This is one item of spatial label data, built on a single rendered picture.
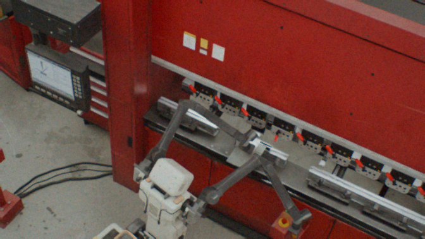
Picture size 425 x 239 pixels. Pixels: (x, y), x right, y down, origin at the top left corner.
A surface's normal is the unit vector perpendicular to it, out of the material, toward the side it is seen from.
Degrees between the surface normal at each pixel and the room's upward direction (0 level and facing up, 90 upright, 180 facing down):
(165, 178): 48
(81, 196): 0
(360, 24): 90
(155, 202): 82
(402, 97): 90
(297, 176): 0
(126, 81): 90
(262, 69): 90
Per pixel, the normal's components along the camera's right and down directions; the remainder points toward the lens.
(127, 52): -0.48, 0.62
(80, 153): 0.08, -0.68
